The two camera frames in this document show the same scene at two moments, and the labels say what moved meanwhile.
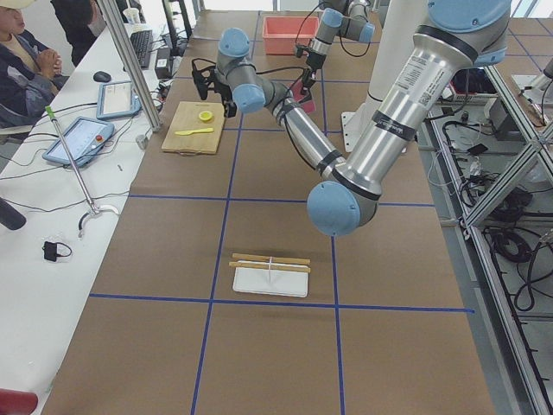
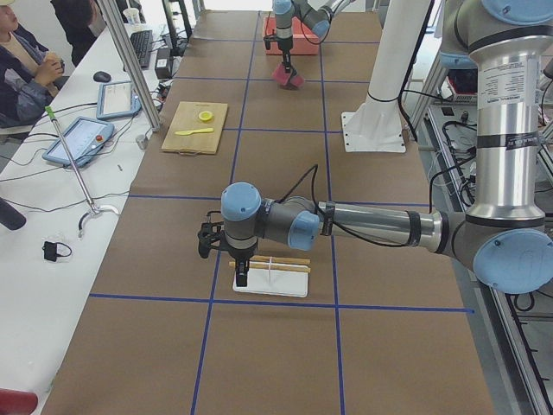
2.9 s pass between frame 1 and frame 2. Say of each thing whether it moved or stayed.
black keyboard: stayed
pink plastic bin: stayed
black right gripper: moved
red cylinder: stayed
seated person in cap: stayed
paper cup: stayed
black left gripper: moved
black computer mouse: stayed
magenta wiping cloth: moved
